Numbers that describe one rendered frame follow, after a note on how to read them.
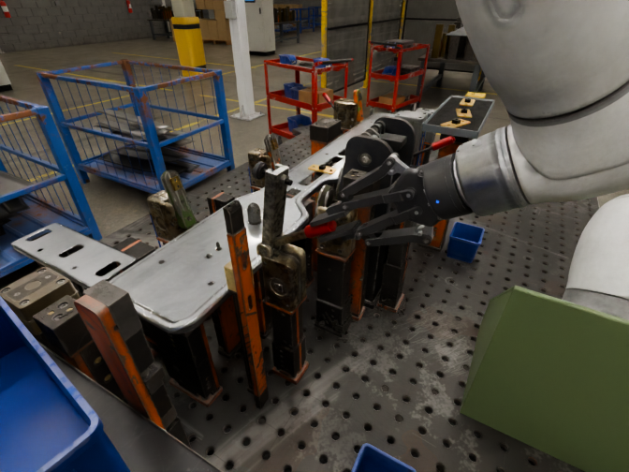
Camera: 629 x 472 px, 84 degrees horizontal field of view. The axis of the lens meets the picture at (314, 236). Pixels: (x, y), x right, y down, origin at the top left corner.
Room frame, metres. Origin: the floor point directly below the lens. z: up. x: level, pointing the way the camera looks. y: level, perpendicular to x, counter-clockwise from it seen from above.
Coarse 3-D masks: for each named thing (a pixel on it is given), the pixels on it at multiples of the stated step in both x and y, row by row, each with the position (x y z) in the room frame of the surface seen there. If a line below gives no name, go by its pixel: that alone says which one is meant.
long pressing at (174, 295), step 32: (352, 128) 1.41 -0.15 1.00; (320, 160) 1.07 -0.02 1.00; (256, 192) 0.85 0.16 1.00; (224, 224) 0.69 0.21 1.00; (288, 224) 0.69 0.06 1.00; (160, 256) 0.57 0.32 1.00; (192, 256) 0.57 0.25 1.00; (224, 256) 0.57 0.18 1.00; (256, 256) 0.57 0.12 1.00; (128, 288) 0.47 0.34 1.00; (160, 288) 0.47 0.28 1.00; (192, 288) 0.47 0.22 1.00; (224, 288) 0.47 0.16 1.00; (160, 320) 0.40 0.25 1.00; (192, 320) 0.39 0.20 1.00
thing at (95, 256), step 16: (16, 240) 0.62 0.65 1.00; (48, 240) 0.62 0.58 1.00; (64, 240) 0.62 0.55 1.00; (80, 240) 0.62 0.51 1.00; (96, 240) 0.62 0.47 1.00; (32, 256) 0.57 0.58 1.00; (48, 256) 0.57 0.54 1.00; (80, 256) 0.57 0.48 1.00; (96, 256) 0.57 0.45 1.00; (112, 256) 0.57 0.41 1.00; (128, 256) 0.57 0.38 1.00; (64, 272) 0.52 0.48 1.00; (80, 272) 0.52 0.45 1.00; (96, 272) 0.52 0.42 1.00; (112, 272) 0.52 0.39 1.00
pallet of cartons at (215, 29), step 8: (200, 0) 14.50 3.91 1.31; (208, 0) 14.36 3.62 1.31; (216, 0) 14.19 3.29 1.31; (224, 0) 14.15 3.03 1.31; (200, 8) 14.53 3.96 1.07; (208, 8) 14.38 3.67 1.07; (216, 8) 14.21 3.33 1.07; (224, 8) 14.10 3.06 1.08; (216, 16) 14.22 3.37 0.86; (224, 16) 14.08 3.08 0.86; (200, 24) 14.58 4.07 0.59; (208, 24) 14.42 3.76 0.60; (216, 24) 14.27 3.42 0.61; (224, 24) 14.10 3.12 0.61; (208, 32) 14.45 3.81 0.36; (216, 32) 14.27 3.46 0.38; (224, 32) 14.13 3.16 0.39; (208, 40) 14.78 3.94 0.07; (216, 40) 14.38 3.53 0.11; (224, 40) 14.14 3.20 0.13
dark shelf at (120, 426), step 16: (48, 352) 0.31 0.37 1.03; (64, 368) 0.28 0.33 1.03; (80, 384) 0.26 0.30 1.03; (96, 384) 0.26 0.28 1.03; (96, 400) 0.24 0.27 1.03; (112, 400) 0.24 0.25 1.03; (112, 416) 0.22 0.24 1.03; (128, 416) 0.22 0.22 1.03; (144, 416) 0.22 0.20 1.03; (112, 432) 0.20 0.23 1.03; (128, 432) 0.20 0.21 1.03; (144, 432) 0.20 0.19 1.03; (160, 432) 0.20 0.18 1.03; (128, 448) 0.18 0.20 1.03; (144, 448) 0.18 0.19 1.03; (160, 448) 0.18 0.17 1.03; (176, 448) 0.18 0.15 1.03; (128, 464) 0.17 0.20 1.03; (144, 464) 0.17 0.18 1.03; (160, 464) 0.17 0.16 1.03; (176, 464) 0.17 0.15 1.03; (192, 464) 0.17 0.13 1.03; (208, 464) 0.17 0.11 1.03
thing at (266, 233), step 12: (264, 168) 0.53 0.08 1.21; (276, 168) 0.53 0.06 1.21; (288, 168) 0.52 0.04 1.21; (276, 180) 0.49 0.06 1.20; (288, 180) 0.50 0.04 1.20; (264, 192) 0.50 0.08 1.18; (276, 192) 0.50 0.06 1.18; (264, 204) 0.51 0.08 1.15; (276, 204) 0.50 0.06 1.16; (264, 216) 0.51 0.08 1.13; (276, 216) 0.51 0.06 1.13; (264, 228) 0.51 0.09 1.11; (276, 228) 0.51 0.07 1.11; (264, 240) 0.51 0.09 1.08
